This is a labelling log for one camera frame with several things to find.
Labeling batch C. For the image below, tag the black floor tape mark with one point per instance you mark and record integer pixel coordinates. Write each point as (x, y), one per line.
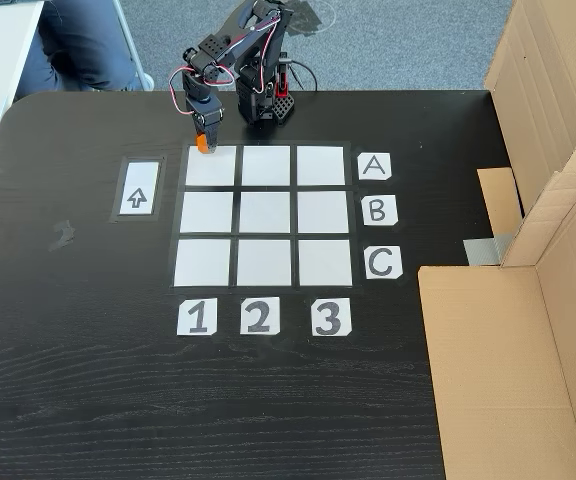
(310, 17)

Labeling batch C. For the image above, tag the paper sheet letter A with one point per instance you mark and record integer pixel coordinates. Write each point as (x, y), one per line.
(374, 166)

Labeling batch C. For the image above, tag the white desk leg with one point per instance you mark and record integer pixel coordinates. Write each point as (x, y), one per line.
(130, 45)

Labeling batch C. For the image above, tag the paper sheet letter C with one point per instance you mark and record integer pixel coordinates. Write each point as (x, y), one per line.
(383, 262)

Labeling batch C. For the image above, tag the paper sheet number 2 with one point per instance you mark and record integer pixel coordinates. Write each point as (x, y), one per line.
(260, 316)

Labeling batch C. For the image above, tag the grey duct tape strip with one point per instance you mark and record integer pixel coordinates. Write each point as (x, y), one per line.
(485, 250)

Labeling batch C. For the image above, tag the red black table clamp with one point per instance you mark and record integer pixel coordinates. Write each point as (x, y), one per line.
(283, 82)

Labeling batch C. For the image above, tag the white nine-square grid sheet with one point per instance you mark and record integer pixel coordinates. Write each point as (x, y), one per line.
(263, 215)

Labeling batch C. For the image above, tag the large brown cardboard box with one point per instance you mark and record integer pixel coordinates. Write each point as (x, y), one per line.
(508, 375)
(538, 75)

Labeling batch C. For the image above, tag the paper sheet number 3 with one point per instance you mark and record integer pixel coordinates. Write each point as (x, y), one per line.
(331, 317)

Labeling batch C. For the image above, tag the paper sheet number 1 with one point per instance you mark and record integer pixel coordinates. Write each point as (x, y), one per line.
(197, 317)

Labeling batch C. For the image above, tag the round orange token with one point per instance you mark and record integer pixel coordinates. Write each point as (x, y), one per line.
(200, 144)

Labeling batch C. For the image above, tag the paper sheet letter B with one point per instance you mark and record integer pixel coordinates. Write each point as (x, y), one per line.
(379, 210)

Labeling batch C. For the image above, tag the clear tape scraps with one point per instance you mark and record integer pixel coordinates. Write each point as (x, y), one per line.
(62, 235)

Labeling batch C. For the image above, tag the person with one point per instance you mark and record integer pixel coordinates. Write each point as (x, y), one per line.
(78, 45)

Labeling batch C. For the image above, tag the white arrow paper sheet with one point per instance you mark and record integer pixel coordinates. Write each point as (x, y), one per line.
(138, 190)

